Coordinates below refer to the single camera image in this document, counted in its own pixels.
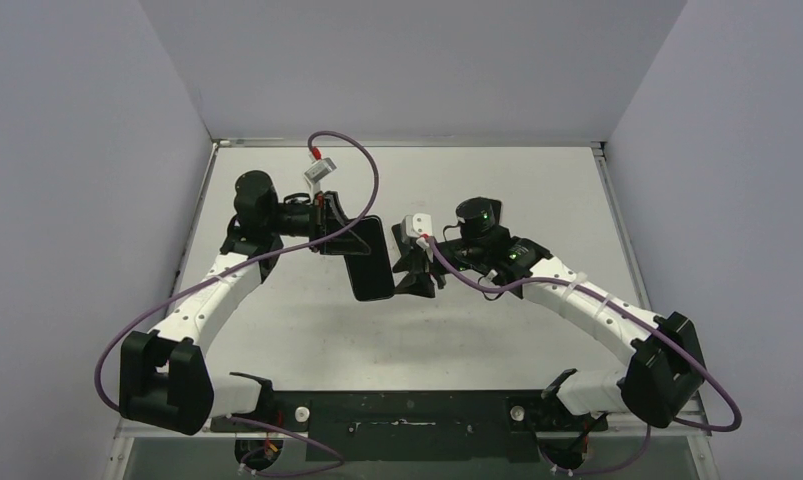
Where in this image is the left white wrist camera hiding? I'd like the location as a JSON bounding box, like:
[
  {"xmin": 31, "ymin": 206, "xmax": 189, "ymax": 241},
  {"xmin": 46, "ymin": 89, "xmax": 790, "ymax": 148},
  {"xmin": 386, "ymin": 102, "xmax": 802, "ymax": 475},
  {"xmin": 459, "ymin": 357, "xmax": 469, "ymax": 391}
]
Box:
[{"xmin": 302, "ymin": 147, "xmax": 337, "ymax": 195}]

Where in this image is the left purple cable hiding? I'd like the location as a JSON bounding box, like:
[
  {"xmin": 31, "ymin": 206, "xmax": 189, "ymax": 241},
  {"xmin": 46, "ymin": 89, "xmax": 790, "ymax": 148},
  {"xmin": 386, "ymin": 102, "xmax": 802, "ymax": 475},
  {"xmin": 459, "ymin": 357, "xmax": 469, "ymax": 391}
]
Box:
[{"xmin": 94, "ymin": 130, "xmax": 382, "ymax": 478}]

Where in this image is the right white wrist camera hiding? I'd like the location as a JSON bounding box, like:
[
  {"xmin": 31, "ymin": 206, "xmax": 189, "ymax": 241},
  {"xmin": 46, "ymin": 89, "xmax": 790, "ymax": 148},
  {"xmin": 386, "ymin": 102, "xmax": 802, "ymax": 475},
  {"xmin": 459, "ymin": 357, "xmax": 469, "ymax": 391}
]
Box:
[{"xmin": 401, "ymin": 213, "xmax": 433, "ymax": 251}]

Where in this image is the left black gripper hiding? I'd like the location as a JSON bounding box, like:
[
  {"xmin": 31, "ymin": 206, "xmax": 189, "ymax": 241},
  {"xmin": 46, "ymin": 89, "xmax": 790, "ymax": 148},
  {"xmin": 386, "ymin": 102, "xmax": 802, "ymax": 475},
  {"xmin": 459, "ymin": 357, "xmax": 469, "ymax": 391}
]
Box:
[{"xmin": 266, "ymin": 191, "xmax": 373, "ymax": 255}]

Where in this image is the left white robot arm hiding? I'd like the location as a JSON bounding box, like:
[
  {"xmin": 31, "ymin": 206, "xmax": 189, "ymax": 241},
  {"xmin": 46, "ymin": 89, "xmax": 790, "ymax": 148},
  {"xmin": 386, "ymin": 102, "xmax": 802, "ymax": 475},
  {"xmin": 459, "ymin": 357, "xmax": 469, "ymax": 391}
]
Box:
[{"xmin": 118, "ymin": 170, "xmax": 383, "ymax": 435}]

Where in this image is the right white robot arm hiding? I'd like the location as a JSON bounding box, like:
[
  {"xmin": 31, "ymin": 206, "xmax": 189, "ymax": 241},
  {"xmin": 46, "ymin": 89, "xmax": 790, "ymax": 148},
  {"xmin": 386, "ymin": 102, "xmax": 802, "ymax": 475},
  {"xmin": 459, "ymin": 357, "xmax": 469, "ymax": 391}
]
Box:
[{"xmin": 391, "ymin": 197, "xmax": 705, "ymax": 429}]

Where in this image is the black phone case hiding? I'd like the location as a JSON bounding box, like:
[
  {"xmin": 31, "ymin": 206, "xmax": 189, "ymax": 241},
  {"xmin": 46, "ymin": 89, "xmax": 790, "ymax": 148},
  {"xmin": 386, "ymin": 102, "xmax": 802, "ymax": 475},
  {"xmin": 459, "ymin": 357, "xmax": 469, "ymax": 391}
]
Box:
[{"xmin": 344, "ymin": 215, "xmax": 395, "ymax": 302}]

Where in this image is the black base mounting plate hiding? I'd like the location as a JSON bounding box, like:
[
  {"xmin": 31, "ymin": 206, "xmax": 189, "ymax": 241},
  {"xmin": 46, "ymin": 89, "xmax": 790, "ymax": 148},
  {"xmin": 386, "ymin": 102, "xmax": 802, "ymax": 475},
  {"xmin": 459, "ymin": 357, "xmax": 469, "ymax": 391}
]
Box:
[{"xmin": 211, "ymin": 390, "xmax": 608, "ymax": 463}]

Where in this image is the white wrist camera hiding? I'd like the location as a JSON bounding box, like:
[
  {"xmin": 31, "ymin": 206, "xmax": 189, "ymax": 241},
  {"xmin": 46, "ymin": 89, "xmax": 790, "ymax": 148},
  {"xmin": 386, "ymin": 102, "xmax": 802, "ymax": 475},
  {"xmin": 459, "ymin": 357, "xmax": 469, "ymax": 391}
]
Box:
[
  {"xmin": 302, "ymin": 147, "xmax": 337, "ymax": 195},
  {"xmin": 401, "ymin": 213, "xmax": 433, "ymax": 251}
]

